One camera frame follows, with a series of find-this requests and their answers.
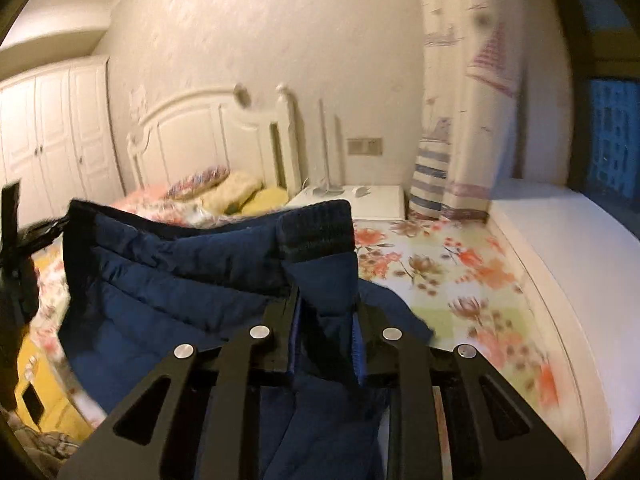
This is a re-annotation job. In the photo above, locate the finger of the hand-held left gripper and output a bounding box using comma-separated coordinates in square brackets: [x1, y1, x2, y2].
[19, 214, 68, 257]

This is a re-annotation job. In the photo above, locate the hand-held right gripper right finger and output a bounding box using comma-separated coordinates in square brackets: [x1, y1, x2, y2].
[352, 304, 587, 480]

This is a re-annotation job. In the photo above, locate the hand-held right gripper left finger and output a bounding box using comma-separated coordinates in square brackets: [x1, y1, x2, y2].
[57, 285, 303, 480]

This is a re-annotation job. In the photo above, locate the navy quilted jacket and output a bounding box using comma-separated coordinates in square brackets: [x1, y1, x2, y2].
[59, 199, 436, 480]

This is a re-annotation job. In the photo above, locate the white wardrobe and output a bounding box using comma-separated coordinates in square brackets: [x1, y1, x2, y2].
[0, 55, 127, 223]

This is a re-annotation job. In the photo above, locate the pink pillow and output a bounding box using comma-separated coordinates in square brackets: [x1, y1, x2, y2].
[110, 182, 173, 210]

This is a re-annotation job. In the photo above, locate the floral quilt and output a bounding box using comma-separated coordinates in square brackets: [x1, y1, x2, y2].
[30, 192, 563, 441]

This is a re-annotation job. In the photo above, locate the yellow pillow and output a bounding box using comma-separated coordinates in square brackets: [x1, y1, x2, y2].
[239, 186, 291, 217]

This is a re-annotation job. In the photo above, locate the yellow bedsheet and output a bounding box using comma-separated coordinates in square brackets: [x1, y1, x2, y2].
[14, 250, 110, 448]

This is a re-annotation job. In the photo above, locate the cream pillow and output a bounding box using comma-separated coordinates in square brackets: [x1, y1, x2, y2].
[201, 170, 264, 214]

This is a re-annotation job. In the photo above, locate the white nightstand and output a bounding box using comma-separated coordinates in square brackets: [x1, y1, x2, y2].
[284, 183, 407, 221]

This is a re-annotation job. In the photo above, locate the round embroidered cushion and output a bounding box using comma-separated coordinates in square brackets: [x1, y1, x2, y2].
[165, 165, 232, 201]

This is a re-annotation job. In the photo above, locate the plaid cloth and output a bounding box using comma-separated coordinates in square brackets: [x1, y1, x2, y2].
[4, 407, 83, 463]

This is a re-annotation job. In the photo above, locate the white pole lamp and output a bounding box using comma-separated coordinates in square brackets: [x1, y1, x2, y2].
[311, 98, 345, 197]

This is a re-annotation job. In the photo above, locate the white bed headboard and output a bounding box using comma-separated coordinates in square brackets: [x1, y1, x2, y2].
[126, 82, 304, 197]

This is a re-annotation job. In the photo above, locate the white window seat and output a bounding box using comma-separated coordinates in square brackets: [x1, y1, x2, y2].
[486, 178, 640, 478]

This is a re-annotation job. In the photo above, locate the sailboat print curtain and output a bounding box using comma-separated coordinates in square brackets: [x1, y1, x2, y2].
[406, 0, 527, 222]

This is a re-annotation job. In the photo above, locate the dark framed window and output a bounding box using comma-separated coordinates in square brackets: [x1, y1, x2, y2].
[544, 0, 640, 243]

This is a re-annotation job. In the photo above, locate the brown wall switch plate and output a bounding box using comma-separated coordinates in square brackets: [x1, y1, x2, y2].
[346, 137, 385, 156]

